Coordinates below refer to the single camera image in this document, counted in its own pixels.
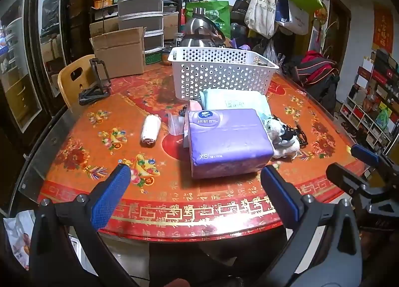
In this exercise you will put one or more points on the shelf of boxes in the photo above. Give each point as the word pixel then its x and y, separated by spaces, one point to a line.
pixel 371 99

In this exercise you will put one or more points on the black folding phone stand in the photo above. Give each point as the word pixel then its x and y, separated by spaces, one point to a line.
pixel 93 92

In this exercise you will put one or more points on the clear plastic bag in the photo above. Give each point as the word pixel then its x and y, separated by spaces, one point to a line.
pixel 176 123
pixel 270 53

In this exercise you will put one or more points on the light teal tissue pack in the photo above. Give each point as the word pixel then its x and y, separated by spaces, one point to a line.
pixel 230 99

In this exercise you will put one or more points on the purple plastic item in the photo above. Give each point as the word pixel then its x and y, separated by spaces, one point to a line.
pixel 244 47

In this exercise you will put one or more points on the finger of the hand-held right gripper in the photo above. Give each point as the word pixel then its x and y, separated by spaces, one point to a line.
pixel 346 177
pixel 364 153

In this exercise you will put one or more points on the purple tissue pack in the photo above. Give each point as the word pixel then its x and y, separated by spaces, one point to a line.
pixel 227 143

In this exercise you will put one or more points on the dark lid jar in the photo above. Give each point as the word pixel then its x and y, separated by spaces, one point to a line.
pixel 178 40

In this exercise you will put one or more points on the white printed plastic bag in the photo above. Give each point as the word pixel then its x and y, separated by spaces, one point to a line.
pixel 20 237

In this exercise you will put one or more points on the amber glass jar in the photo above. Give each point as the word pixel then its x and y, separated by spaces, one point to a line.
pixel 166 57

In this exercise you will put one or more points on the hanging clear plastic bag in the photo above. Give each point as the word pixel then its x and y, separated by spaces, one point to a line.
pixel 270 53

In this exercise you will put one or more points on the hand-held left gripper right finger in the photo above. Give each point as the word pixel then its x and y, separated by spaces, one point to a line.
pixel 280 195

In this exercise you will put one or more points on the stainless steel kettle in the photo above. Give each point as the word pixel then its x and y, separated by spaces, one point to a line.
pixel 199 34

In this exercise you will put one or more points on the red black backpack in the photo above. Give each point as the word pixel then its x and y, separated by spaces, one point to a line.
pixel 318 68

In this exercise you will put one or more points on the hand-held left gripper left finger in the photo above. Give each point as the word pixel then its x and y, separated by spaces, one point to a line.
pixel 110 195

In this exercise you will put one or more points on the white tote bag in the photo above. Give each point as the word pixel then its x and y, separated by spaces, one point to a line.
pixel 296 21

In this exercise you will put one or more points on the blue bag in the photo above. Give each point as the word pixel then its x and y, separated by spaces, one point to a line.
pixel 282 3

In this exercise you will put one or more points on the stacked plastic drawer tower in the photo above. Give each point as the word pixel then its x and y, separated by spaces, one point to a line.
pixel 140 6

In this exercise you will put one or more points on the beige plush toy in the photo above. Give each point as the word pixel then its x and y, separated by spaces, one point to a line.
pixel 274 128

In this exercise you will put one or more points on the dark wooden door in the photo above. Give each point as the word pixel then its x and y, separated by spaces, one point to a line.
pixel 338 25

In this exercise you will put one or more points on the green shopping bag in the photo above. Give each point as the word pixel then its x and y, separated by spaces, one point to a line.
pixel 218 15

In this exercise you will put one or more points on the red wall poster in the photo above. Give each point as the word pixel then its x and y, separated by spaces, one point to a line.
pixel 382 28

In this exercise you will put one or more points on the white perforated plastic basket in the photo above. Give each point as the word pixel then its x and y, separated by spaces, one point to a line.
pixel 218 71

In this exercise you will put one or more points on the white cloth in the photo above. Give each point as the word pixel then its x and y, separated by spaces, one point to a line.
pixel 151 129

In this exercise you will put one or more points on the open cardboard box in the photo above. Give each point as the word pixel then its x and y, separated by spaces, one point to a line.
pixel 118 53

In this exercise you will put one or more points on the green plastic basket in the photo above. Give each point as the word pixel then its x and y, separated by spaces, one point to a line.
pixel 154 57

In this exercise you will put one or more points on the red floral tablecloth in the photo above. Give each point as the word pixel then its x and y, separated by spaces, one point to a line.
pixel 93 162

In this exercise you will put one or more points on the wooden chair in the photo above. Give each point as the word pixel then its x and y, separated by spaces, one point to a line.
pixel 67 84

